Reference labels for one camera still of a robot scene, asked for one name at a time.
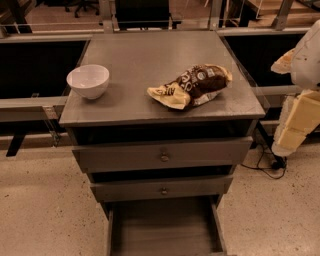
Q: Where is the grey drawer cabinet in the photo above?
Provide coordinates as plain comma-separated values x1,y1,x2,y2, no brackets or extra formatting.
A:
60,31,265,256

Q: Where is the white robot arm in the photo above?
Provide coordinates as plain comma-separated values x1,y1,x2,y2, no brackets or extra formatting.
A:
271,21,320,157

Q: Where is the brown chip bag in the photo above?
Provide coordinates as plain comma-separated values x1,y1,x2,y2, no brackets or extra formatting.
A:
147,64,232,110

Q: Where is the white bowl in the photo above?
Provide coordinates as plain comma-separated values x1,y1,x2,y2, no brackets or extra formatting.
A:
66,64,110,99

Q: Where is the top drawer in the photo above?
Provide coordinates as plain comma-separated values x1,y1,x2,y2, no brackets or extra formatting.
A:
73,136,253,173

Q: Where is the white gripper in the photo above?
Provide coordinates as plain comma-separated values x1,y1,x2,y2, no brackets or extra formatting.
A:
271,49,320,157

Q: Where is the black floor cable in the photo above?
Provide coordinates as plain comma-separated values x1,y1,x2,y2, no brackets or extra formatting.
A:
240,133,288,180

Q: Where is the open bottom drawer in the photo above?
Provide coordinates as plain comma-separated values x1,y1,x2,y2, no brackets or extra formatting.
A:
106,196,227,256

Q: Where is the middle drawer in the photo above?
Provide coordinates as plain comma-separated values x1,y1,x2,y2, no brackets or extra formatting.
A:
91,175,233,202

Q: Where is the black office chair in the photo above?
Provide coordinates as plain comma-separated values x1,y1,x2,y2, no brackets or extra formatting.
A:
64,0,100,18

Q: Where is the metal railing frame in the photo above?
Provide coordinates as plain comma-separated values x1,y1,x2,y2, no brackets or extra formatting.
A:
0,0,320,148

